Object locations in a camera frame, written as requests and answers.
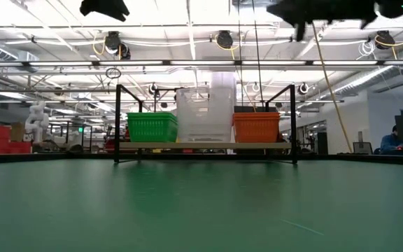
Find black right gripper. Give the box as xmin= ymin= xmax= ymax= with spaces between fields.
xmin=266 ymin=0 xmax=379 ymax=42

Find long ceiling light bar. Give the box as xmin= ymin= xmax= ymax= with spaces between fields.
xmin=0 ymin=59 xmax=403 ymax=68

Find white column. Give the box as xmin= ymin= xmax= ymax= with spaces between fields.
xmin=210 ymin=71 xmax=238 ymax=134

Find red cart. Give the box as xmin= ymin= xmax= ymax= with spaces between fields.
xmin=104 ymin=127 xmax=129 ymax=155

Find grey office chair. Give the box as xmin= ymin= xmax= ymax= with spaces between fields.
xmin=352 ymin=129 xmax=374 ymax=155

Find cardboard box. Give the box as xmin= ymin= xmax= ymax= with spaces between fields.
xmin=10 ymin=122 xmax=26 ymax=143

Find person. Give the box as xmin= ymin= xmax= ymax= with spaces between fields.
xmin=379 ymin=125 xmax=403 ymax=155

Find black ceiling cable reel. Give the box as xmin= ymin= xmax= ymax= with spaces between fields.
xmin=216 ymin=30 xmax=234 ymax=50
xmin=103 ymin=30 xmax=132 ymax=60
xmin=374 ymin=30 xmax=397 ymax=50

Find long black cable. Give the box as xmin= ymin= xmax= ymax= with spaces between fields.
xmin=251 ymin=0 xmax=264 ymax=108

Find long yellow cable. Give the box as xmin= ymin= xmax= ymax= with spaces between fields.
xmin=311 ymin=21 xmax=349 ymax=134

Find thin black hanging cable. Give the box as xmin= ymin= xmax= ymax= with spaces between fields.
xmin=236 ymin=0 xmax=243 ymax=108

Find black metal table frame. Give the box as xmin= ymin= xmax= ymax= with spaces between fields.
xmin=0 ymin=152 xmax=403 ymax=166

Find wooden shelf with black frame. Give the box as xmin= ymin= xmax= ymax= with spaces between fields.
xmin=113 ymin=83 xmax=299 ymax=165

